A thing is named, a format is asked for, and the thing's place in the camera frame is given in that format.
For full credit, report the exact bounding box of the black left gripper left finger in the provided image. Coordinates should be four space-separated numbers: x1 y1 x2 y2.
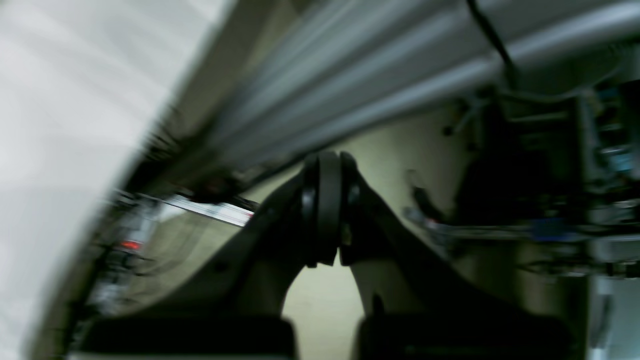
75 152 342 360

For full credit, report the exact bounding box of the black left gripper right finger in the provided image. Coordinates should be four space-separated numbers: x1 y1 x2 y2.
339 152 576 360

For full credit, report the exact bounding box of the dark equipment rack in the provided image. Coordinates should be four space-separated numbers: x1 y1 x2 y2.
405 40 640 281

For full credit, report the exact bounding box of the grey aluminium frame rail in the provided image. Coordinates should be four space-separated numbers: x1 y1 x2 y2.
206 0 639 170

